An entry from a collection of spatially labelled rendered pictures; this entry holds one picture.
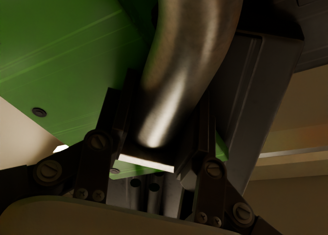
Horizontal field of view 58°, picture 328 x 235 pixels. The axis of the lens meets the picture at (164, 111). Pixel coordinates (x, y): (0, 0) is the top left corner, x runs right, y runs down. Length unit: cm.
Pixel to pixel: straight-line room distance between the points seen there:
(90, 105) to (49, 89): 3
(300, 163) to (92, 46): 434
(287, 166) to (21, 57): 440
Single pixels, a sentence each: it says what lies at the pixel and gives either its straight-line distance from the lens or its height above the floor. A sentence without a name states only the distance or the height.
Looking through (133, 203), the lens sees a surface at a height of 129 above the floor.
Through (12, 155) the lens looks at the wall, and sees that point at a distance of 675.
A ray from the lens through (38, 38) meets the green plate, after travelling 17.
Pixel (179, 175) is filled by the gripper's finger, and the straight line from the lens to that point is 16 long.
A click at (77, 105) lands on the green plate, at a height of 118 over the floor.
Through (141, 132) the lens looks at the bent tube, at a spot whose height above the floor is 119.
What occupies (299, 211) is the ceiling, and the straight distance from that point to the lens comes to 432.
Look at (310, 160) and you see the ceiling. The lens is 444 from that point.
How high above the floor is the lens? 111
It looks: 28 degrees up
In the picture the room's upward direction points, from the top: 151 degrees clockwise
